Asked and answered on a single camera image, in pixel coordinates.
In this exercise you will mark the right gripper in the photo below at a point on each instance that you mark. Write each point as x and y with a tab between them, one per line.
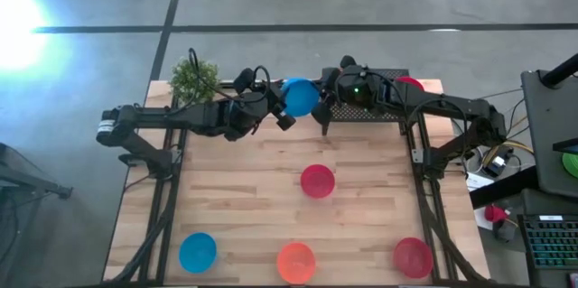
361	96

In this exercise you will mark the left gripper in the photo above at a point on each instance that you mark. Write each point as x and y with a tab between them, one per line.
246	118

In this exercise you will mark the blue plastic mini bowl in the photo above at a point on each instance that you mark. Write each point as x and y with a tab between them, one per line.
300	97
197	252

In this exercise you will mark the red plastic mini bowl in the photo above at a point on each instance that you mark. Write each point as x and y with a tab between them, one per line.
412	257
317	181
413	82

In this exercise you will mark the orange plastic mini bowl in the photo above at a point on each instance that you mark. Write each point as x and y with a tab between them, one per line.
295	263

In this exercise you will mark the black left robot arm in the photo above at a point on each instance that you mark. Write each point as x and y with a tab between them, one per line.
149	118

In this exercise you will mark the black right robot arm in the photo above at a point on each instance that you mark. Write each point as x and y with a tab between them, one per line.
451	106

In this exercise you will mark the black perforated metal rack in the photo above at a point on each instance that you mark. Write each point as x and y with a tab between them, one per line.
361	114

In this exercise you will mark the green potted plant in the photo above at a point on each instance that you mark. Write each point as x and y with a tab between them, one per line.
205	85

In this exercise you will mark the white paper sheet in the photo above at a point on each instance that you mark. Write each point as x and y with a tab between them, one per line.
479	222
478	182

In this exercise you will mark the small power adapter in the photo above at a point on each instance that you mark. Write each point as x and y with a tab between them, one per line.
496	165

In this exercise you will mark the black flat bar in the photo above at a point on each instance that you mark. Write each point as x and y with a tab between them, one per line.
501	188

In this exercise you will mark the red emergency stop button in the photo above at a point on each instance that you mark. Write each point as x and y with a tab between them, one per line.
493	213

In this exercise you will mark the black tripod stand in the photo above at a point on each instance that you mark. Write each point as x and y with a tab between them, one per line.
45	186

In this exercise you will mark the green filament spool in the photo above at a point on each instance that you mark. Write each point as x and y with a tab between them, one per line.
571	164

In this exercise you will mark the backlit black keyboard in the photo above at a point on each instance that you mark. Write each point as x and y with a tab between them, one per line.
551	243

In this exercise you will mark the black aluminium table frame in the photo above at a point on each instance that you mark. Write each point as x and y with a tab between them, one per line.
426	234

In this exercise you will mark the black camera pole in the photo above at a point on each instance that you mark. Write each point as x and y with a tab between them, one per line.
562	70

